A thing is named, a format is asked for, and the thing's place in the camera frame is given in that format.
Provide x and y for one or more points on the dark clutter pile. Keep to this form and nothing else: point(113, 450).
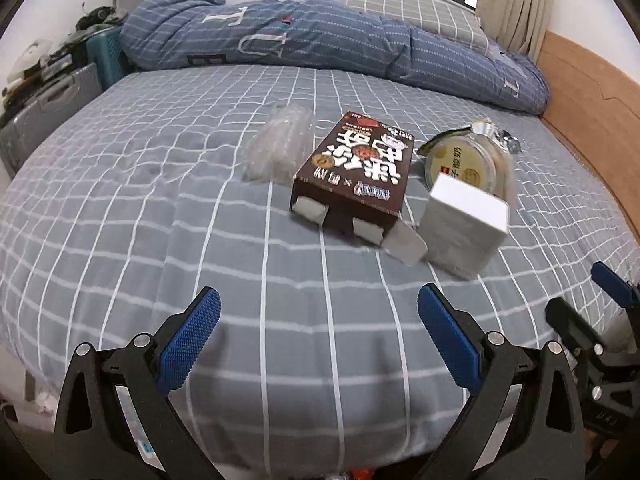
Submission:
point(97, 20)

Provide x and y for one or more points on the teal suitcase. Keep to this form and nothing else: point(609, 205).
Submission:
point(107, 57)

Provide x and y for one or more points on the yellow yogurt tub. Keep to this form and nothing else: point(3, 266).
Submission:
point(465, 160)

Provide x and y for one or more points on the clear bubble wrap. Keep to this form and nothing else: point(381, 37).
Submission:
point(280, 140)

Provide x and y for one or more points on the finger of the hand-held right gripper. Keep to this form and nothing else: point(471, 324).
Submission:
point(570, 325)
point(612, 280)

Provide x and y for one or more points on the brown snack box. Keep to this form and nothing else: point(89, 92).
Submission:
point(360, 160)

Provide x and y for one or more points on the grey checked pillow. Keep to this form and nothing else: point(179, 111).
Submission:
point(415, 10)

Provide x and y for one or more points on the beige curtain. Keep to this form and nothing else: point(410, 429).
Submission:
point(520, 0)

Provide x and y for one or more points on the small white box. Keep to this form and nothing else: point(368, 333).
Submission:
point(465, 200)

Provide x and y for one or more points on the red plastic bag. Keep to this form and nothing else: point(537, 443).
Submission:
point(361, 474)

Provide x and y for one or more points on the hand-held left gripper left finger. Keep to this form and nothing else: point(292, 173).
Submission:
point(192, 340)

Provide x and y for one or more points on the wooden headboard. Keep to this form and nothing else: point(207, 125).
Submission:
point(590, 90)

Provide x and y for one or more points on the blue striped quilt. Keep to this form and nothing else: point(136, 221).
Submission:
point(300, 35)

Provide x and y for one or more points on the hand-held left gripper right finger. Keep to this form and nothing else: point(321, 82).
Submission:
point(452, 340)

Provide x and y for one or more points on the grey suitcase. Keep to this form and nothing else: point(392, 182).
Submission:
point(45, 115)

